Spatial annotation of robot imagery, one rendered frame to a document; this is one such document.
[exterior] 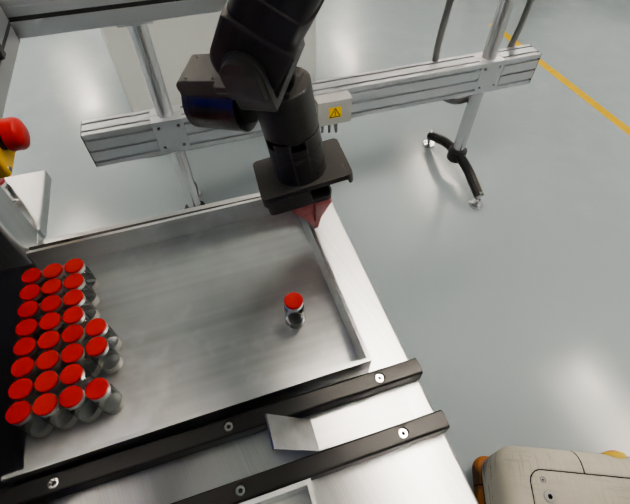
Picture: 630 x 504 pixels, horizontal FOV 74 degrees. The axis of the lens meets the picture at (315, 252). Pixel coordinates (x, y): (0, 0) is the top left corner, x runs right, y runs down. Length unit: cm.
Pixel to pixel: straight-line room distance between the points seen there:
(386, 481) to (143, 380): 26
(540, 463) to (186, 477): 88
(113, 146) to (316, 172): 108
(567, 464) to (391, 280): 79
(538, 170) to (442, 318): 98
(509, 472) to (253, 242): 82
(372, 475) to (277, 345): 16
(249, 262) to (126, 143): 97
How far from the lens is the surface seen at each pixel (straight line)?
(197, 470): 46
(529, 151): 236
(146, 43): 133
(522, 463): 115
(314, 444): 44
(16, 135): 63
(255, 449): 45
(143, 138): 145
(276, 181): 47
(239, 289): 52
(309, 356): 47
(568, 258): 193
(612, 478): 124
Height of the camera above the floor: 131
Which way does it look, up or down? 52 degrees down
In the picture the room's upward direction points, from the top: straight up
